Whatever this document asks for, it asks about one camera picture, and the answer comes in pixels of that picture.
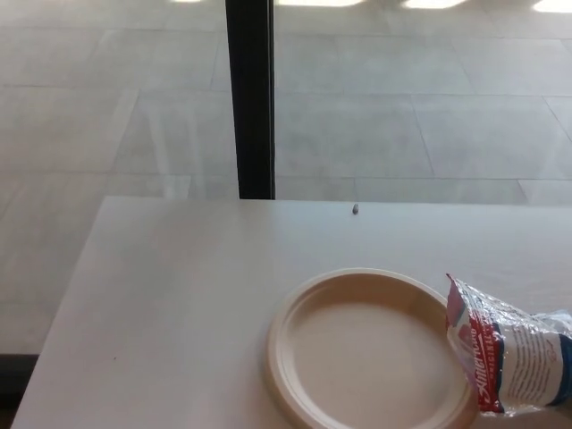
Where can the black vertical window frame post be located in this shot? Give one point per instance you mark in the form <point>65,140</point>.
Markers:
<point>252,98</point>

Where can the lone grey sunflower seed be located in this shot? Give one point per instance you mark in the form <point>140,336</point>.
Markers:
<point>356,209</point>

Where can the red white sunflower seed bag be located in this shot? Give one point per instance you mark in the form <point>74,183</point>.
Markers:
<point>514,357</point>

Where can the beige round disposable plate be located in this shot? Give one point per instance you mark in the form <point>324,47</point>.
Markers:
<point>357,357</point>

